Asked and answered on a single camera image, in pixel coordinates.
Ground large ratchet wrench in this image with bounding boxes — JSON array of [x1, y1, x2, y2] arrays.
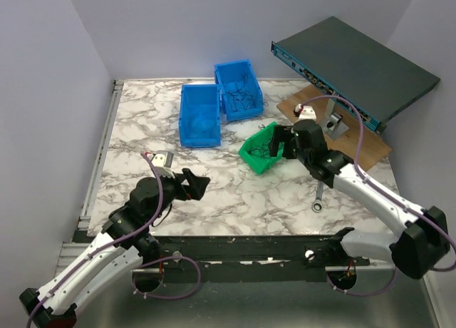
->
[[312, 181, 324, 213]]

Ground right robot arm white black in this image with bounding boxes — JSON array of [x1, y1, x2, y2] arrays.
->
[[269, 119, 455, 280]]

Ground wooden board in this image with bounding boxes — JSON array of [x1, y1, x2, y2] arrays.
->
[[276, 86, 392, 171]]

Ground blue plastic bin left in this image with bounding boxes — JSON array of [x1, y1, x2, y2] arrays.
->
[[178, 84, 222, 148]]

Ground blue plastic bin right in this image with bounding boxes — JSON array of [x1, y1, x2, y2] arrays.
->
[[214, 59, 264, 121]]

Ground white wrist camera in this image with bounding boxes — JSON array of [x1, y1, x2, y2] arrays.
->
[[146, 150, 175, 178], [294, 104, 316, 121]]

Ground metal switch stand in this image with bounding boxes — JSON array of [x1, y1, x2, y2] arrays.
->
[[319, 98, 349, 140]]

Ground blue plastic bin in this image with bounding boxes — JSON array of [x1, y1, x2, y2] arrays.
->
[[178, 84, 222, 148], [214, 59, 264, 121]]

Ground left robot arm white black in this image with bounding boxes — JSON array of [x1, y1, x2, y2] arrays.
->
[[19, 167, 210, 327]]

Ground green plastic bin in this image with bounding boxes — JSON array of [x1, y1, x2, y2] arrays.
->
[[239, 122, 282, 175]]

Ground dark purple cable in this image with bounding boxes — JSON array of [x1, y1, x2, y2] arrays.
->
[[224, 69, 269, 113]]

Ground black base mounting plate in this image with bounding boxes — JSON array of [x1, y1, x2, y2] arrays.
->
[[71, 230, 371, 283]]

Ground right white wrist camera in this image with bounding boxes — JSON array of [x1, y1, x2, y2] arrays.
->
[[294, 104, 316, 121]]

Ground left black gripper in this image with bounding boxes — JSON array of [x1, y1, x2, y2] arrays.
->
[[147, 168, 209, 223]]

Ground aluminium frame rail left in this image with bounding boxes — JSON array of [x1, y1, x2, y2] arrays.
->
[[77, 80, 125, 230]]

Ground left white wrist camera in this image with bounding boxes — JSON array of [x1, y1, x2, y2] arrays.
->
[[146, 150, 175, 178]]

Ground dark network switch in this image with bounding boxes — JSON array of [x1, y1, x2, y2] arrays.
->
[[271, 16, 440, 134]]

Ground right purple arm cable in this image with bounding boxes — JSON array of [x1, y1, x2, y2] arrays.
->
[[295, 95, 456, 297]]

